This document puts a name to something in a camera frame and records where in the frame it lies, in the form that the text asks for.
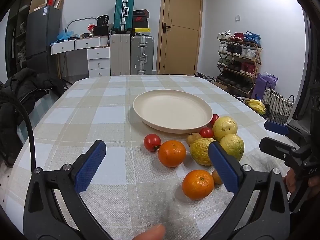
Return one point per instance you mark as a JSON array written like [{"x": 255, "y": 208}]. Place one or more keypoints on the orange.
[
  {"x": 198, "y": 184},
  {"x": 172, "y": 153}
]

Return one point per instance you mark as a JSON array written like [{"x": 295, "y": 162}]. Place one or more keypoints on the wooden stick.
[{"x": 60, "y": 67}]

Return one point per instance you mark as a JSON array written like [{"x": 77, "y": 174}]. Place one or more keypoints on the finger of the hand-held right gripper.
[
  {"x": 272, "y": 147},
  {"x": 275, "y": 127}
]

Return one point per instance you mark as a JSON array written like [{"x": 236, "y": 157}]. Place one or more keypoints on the red and black shoe box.
[{"x": 140, "y": 18}]

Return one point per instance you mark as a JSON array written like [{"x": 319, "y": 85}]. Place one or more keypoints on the red tomato with stem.
[{"x": 152, "y": 142}]

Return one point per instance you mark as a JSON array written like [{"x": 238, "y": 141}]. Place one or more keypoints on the purple bag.
[{"x": 262, "y": 82}]

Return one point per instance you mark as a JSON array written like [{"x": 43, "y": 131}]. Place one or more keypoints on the wooden door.
[{"x": 180, "y": 42}]

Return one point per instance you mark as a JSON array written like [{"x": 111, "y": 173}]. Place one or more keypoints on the round red tomato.
[{"x": 206, "y": 132}]

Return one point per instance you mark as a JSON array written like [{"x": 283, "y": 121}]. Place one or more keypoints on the yellow plastic bag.
[{"x": 255, "y": 105}]

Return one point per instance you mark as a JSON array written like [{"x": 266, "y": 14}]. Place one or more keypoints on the black bin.
[{"x": 267, "y": 112}]

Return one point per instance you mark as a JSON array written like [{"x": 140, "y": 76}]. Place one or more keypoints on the dark bookshelf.
[{"x": 18, "y": 37}]

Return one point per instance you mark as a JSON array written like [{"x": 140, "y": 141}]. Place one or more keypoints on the teal suitcase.
[{"x": 123, "y": 15}]

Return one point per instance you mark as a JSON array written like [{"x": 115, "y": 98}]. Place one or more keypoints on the white desk with drawers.
[{"x": 97, "y": 55}]

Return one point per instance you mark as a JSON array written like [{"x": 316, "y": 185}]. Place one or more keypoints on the person's left hand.
[{"x": 150, "y": 233}]

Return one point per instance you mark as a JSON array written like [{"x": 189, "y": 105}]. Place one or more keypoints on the dark grey fridge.
[{"x": 42, "y": 35}]

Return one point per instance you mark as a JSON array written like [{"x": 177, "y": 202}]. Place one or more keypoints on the small brown fruit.
[
  {"x": 193, "y": 138},
  {"x": 216, "y": 177}
]

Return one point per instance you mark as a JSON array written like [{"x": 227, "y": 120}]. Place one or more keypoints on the flat tan cardboard box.
[{"x": 59, "y": 1}]

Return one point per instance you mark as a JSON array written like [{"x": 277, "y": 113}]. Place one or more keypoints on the cream plate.
[{"x": 172, "y": 110}]

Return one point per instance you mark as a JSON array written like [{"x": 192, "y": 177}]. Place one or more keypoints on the beige suitcase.
[{"x": 120, "y": 55}]

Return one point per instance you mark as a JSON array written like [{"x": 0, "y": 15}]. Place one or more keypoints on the small cardboard box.
[{"x": 221, "y": 86}]

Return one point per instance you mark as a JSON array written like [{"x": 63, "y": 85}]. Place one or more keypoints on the oblong red tomato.
[{"x": 214, "y": 120}]

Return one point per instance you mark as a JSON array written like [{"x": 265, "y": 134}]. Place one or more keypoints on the woven basket bag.
[{"x": 280, "y": 106}]

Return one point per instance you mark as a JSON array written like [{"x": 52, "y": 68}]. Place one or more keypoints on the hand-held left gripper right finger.
[{"x": 222, "y": 165}]

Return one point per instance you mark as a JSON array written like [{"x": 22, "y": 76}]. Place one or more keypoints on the green speckled guava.
[{"x": 200, "y": 152}]

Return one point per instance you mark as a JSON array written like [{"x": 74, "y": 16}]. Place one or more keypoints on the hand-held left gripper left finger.
[{"x": 90, "y": 165}]

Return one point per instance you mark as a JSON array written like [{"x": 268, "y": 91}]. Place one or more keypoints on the silver suitcase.
[{"x": 142, "y": 55}]

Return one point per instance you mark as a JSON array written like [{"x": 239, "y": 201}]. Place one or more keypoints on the pile of loose sneakers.
[{"x": 205, "y": 77}]

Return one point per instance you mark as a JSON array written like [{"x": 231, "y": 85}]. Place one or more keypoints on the red packet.
[{"x": 92, "y": 27}]

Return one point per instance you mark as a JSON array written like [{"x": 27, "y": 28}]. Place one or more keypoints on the black jacket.
[{"x": 25, "y": 85}]

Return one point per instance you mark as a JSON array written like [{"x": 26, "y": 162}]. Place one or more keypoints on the person's right hand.
[{"x": 290, "y": 181}]

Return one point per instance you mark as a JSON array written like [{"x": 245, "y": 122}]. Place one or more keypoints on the wrinkled yellow guava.
[{"x": 232, "y": 146}]

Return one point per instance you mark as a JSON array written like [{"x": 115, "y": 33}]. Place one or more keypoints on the wooden shoe rack with shoes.
[{"x": 237, "y": 51}]

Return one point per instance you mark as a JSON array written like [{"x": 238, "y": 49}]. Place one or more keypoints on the plain black shoe box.
[{"x": 140, "y": 24}]

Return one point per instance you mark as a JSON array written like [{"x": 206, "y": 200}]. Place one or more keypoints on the smooth yellow guava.
[{"x": 224, "y": 128}]

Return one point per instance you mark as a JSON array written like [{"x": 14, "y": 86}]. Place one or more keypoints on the black printed paper bag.
[{"x": 103, "y": 20}]

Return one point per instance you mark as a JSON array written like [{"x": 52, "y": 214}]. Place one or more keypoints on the blue plastic bag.
[{"x": 63, "y": 35}]

